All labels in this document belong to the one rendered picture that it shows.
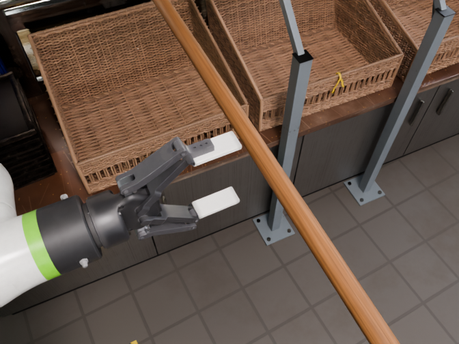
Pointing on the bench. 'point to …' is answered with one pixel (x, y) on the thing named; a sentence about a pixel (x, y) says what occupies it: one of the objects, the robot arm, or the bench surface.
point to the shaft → (283, 188)
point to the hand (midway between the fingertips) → (229, 172)
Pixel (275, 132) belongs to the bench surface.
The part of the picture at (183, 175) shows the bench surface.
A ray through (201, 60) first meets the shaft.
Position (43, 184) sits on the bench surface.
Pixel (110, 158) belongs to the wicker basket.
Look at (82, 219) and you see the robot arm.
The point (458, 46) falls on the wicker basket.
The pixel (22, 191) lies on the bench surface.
